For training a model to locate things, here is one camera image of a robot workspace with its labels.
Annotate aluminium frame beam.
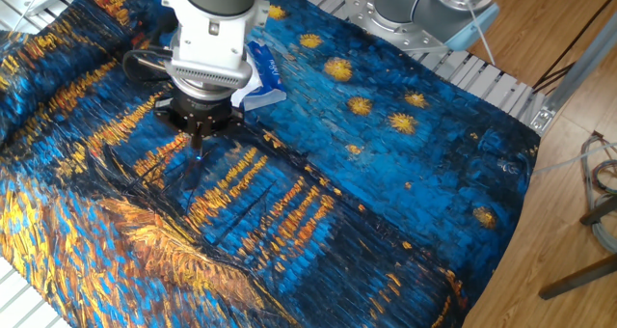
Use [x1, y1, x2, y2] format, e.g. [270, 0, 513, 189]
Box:
[528, 12, 617, 137]

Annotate grey floor cable bundle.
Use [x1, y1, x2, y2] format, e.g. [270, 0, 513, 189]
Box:
[580, 130, 617, 255]

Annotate starry night painted tablecloth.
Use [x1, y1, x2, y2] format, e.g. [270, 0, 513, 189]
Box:
[0, 0, 541, 328]

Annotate black floor cable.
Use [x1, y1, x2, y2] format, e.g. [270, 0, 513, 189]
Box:
[531, 0, 617, 96]

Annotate red thin-frame glasses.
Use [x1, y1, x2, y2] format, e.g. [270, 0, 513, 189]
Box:
[181, 147, 207, 194]

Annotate white zip tie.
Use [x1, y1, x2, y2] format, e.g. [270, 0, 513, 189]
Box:
[465, 2, 497, 67]

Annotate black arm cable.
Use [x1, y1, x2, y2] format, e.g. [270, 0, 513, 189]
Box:
[121, 46, 175, 83]

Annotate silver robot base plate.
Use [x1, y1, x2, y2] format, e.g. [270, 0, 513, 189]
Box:
[346, 0, 438, 54]

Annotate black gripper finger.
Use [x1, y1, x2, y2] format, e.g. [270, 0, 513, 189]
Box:
[200, 109, 245, 150]
[153, 100, 201, 150]

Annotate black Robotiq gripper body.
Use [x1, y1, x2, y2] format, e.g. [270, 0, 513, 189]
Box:
[169, 92, 235, 129]

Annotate dark wooden furniture leg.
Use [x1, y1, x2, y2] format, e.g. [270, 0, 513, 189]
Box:
[538, 253, 617, 300]
[579, 195, 617, 226]

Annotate thin white cable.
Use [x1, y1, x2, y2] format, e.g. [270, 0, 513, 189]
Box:
[531, 142, 617, 176]

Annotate blue white tissue pack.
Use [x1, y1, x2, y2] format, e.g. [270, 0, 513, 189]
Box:
[229, 41, 288, 113]

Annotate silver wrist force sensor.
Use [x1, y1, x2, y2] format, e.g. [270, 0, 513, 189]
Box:
[167, 71, 253, 103]

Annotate white wrist adapter block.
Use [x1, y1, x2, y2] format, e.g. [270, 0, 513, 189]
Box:
[160, 0, 271, 91]

